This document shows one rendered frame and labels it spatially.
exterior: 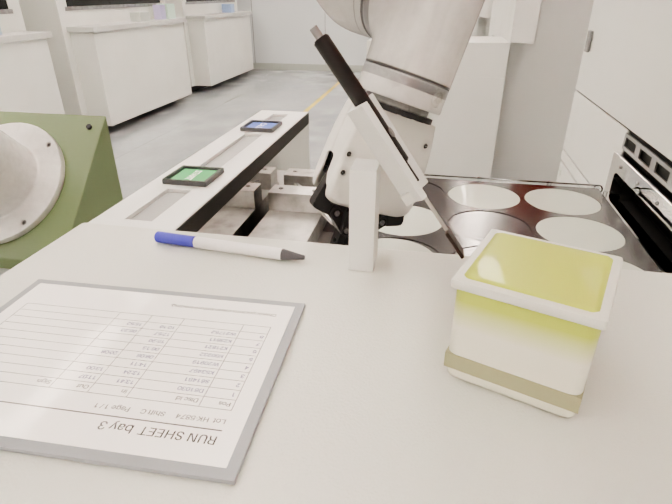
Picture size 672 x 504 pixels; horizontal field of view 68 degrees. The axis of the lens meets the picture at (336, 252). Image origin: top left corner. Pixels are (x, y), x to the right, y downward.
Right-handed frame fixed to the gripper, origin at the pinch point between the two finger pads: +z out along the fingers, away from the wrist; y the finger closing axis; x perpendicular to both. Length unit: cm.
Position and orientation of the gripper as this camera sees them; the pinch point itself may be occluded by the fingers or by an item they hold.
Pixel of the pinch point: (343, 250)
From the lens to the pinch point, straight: 53.2
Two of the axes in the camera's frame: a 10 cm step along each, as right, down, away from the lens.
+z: -3.2, 8.9, 3.2
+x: 3.6, 4.3, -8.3
